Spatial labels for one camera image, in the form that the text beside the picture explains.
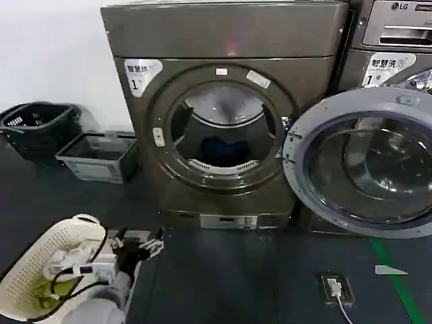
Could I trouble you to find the white perforated laundry basket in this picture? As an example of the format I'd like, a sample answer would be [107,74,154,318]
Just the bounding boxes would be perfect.
[0,213,143,324]

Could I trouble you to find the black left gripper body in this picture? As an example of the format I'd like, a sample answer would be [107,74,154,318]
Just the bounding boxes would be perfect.
[112,240,145,280]

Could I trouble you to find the round glass dryer door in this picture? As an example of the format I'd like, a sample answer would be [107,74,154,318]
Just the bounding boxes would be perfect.
[282,88,432,240]

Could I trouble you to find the grey plastic crate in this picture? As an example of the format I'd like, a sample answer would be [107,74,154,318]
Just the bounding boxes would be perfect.
[55,132,139,185]

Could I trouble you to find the white cloth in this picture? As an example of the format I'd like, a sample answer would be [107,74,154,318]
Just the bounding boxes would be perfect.
[42,240,102,281]

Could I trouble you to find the white lint filter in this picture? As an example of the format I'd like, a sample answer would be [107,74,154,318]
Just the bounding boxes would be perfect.
[187,158,261,171]

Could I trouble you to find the white floor sticker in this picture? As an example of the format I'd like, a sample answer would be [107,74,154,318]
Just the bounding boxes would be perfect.
[374,265,409,276]

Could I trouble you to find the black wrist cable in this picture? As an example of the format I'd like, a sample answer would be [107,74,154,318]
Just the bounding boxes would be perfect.
[49,229,114,305]

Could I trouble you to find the yellow-green cloth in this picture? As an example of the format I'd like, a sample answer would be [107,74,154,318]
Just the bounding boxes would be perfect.
[26,275,86,310]

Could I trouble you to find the white plug with cable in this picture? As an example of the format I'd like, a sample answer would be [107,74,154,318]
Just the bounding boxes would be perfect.
[326,276,356,324]

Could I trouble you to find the black plastic laundry basket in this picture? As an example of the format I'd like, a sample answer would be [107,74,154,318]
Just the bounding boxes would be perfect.
[0,102,83,161]

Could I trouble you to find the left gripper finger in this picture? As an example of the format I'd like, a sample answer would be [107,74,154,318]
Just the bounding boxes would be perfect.
[136,232,167,262]
[107,228,136,252]

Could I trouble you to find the grey front-load dryer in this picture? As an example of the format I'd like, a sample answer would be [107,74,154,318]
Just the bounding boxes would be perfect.
[100,0,350,231]

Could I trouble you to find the white energy label sticker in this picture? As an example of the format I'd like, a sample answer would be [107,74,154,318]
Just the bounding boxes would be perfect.
[124,58,164,99]
[362,53,418,90]

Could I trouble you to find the dark blue garment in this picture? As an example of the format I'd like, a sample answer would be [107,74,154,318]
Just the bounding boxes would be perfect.
[200,135,249,167]

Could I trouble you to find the green floor tape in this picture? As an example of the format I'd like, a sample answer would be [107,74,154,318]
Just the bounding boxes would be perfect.
[369,236,428,324]

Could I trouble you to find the metal floor socket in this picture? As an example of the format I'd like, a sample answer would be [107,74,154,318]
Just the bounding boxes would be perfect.
[315,270,356,306]

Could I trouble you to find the grey dryer with drawer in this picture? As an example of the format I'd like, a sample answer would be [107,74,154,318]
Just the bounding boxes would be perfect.
[296,0,432,237]

